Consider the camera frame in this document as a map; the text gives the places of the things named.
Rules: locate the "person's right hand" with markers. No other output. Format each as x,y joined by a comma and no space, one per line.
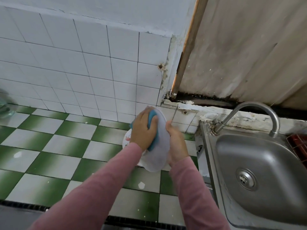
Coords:
176,143

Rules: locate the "person's left hand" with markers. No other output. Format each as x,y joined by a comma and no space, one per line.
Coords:
143,131

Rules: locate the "blue cleaning cloth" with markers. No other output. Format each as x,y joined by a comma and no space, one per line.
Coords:
153,136

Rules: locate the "stack of rose-pattern plates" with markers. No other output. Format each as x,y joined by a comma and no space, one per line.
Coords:
158,153

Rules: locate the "person's left forearm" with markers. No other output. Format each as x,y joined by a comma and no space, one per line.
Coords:
81,194

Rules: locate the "person's right forearm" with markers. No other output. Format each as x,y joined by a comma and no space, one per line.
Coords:
196,196

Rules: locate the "green checkered tile countertop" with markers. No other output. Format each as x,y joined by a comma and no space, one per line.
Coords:
52,146

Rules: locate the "chrome faucet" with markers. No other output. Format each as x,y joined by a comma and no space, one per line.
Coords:
254,105

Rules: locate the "stainless steel sink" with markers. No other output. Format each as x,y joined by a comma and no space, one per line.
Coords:
268,165

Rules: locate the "weathered wooden board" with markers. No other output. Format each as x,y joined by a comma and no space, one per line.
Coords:
240,45

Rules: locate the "clear bottle with green liquid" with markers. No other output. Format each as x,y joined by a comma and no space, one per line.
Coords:
5,105

